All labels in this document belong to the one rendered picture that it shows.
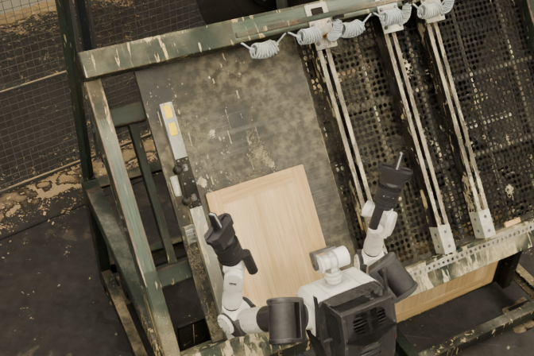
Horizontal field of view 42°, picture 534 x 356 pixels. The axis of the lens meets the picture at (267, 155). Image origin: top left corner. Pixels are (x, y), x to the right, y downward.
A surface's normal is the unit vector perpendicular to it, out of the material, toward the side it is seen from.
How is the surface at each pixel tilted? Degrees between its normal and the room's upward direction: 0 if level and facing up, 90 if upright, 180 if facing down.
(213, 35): 51
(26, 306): 0
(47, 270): 0
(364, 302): 23
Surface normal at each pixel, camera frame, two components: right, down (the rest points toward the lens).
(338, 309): -0.16, -0.94
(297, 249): 0.36, -0.07
